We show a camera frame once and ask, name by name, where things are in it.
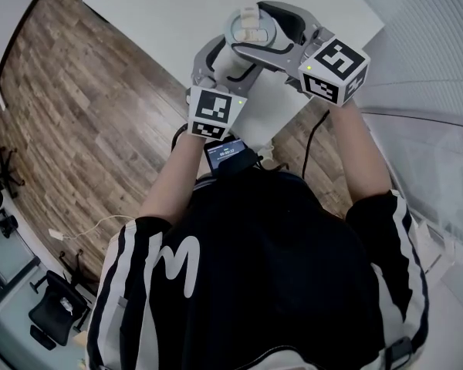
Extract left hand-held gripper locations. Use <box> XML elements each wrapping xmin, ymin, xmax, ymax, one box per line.
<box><xmin>187</xmin><ymin>34</ymin><xmax>265</xmax><ymax>142</ymax></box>

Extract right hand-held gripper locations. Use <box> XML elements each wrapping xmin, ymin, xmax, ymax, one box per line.
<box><xmin>230</xmin><ymin>0</ymin><xmax>372</xmax><ymax>109</ymax></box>

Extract white lidded cup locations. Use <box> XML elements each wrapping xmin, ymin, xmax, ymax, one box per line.
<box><xmin>215</xmin><ymin>43</ymin><xmax>258</xmax><ymax>81</ymax></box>

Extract round grey-white plastic disc part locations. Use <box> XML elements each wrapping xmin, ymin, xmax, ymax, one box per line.
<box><xmin>224</xmin><ymin>8</ymin><xmax>282</xmax><ymax>52</ymax></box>

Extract person's left forearm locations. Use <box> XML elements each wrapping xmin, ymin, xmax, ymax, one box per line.
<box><xmin>138</xmin><ymin>133</ymin><xmax>208</xmax><ymax>227</ymax></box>

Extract person's right forearm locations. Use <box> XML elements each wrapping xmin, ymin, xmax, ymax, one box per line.
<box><xmin>330</xmin><ymin>100</ymin><xmax>395</xmax><ymax>220</ymax></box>

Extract white square table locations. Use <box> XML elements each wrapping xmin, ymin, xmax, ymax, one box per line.
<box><xmin>82</xmin><ymin>0</ymin><xmax>387</xmax><ymax>154</ymax></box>

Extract black chest device with screen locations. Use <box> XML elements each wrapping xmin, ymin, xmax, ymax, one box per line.
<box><xmin>203</xmin><ymin>135</ymin><xmax>264</xmax><ymax>177</ymax></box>

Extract white window blinds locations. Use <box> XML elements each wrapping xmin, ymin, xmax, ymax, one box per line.
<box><xmin>341</xmin><ymin>0</ymin><xmax>463</xmax><ymax>130</ymax></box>

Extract person's black white striped shirt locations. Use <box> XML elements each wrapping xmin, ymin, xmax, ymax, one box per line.
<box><xmin>85</xmin><ymin>167</ymin><xmax>430</xmax><ymax>370</ymax></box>

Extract black cylinder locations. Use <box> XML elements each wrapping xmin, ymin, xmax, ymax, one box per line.
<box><xmin>0</xmin><ymin>214</ymin><xmax>19</xmax><ymax>239</ymax></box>

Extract grey glass desk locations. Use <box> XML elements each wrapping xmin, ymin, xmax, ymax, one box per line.
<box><xmin>0</xmin><ymin>206</ymin><xmax>43</xmax><ymax>315</ymax></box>

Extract light wooden table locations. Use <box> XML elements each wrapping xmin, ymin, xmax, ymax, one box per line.
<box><xmin>72</xmin><ymin>329</ymin><xmax>90</xmax><ymax>362</ymax></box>

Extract black harness buckle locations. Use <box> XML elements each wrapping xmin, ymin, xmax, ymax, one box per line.
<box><xmin>385</xmin><ymin>336</ymin><xmax>414</xmax><ymax>370</ymax></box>

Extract black cable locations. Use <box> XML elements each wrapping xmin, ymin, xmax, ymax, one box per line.
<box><xmin>171</xmin><ymin>123</ymin><xmax>191</xmax><ymax>152</ymax></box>
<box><xmin>301</xmin><ymin>109</ymin><xmax>331</xmax><ymax>181</ymax></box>

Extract white charger with cable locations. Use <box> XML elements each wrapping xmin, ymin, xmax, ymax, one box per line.
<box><xmin>48</xmin><ymin>214</ymin><xmax>137</xmax><ymax>241</ymax></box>

